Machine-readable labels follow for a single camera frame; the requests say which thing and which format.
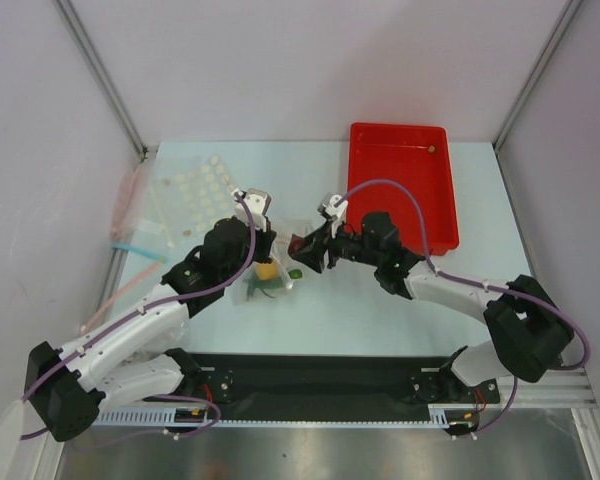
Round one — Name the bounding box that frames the dark brown round fruit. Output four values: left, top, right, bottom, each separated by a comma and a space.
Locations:
287, 235, 305, 256

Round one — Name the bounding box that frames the green chili pepper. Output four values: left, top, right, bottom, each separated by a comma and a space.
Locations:
288, 269, 303, 280

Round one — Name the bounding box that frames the yellow lemon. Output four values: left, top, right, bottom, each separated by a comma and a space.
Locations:
254, 261, 279, 281

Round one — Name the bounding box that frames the clear dotted zip bag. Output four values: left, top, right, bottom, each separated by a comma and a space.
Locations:
229, 217, 314, 305

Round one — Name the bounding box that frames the green scallion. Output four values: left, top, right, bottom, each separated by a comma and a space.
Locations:
246, 277, 286, 300

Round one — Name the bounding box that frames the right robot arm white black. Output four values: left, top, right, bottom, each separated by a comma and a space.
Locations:
288, 212, 574, 401

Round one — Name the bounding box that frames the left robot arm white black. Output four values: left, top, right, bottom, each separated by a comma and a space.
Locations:
24, 217, 277, 442

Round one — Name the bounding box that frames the blue zipper clear bag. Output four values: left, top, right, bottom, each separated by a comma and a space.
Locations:
110, 219, 171, 263

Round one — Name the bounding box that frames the pink zip bag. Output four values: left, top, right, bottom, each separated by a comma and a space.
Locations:
109, 163, 149, 243

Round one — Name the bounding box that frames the red plastic tray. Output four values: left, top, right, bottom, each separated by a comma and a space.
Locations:
347, 122, 460, 256

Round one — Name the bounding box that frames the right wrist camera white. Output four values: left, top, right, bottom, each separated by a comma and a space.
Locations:
318, 193, 348, 238

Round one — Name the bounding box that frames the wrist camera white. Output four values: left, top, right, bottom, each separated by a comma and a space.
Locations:
318, 193, 348, 238
232, 188, 271, 231

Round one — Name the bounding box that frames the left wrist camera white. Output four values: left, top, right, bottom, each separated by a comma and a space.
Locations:
232, 188, 271, 231

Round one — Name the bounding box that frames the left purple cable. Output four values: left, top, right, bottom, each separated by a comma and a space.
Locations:
18, 194, 259, 442

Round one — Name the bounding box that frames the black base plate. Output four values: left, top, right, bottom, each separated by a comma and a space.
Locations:
166, 348, 500, 423

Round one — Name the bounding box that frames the grey slotted cable duct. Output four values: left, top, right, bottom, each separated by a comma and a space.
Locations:
94, 404, 469, 429

